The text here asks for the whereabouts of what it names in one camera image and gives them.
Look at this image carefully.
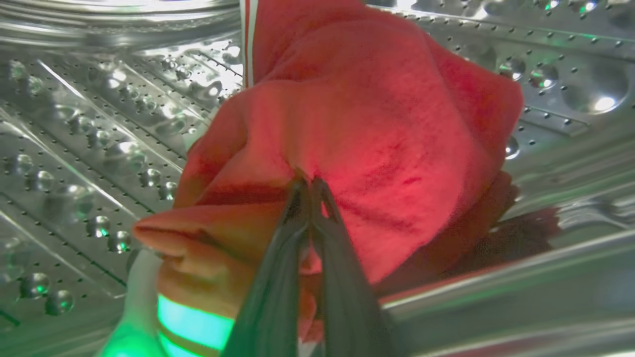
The red garment with white stripes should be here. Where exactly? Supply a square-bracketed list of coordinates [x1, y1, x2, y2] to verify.
[99, 0, 561, 357]

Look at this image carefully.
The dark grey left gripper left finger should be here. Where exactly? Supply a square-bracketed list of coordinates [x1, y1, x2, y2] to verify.
[221, 179, 311, 357]

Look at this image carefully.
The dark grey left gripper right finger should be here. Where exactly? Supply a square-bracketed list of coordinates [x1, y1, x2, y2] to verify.
[311, 178, 397, 357]

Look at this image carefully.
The stainless steel washing machine drum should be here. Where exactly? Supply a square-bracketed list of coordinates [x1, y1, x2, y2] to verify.
[0, 0, 635, 357]

